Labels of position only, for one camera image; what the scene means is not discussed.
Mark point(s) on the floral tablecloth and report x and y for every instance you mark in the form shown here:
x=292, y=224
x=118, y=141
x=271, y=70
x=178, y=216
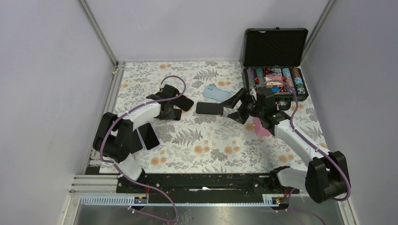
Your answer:
x=200, y=143

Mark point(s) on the pink box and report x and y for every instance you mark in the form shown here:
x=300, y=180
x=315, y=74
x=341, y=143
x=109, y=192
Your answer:
x=259, y=129

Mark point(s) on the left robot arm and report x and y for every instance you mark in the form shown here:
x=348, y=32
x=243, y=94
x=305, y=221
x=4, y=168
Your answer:
x=119, y=136

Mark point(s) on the black poker chip case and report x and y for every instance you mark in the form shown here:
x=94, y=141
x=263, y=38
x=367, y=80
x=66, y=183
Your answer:
x=278, y=52

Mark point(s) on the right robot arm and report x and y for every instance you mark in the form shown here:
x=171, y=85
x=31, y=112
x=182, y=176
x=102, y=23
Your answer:
x=327, y=175

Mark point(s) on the phone in purple case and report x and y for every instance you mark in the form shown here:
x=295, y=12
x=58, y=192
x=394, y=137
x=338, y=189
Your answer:
x=136, y=142

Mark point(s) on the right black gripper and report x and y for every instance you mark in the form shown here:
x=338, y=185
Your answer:
x=240, y=116

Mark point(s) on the light blue phone case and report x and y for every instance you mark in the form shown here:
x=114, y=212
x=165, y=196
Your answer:
x=216, y=93

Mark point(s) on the playing cards deck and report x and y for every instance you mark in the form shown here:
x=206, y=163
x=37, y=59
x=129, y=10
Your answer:
x=273, y=81

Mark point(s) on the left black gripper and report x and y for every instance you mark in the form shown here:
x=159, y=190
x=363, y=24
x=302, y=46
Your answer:
x=171, y=116

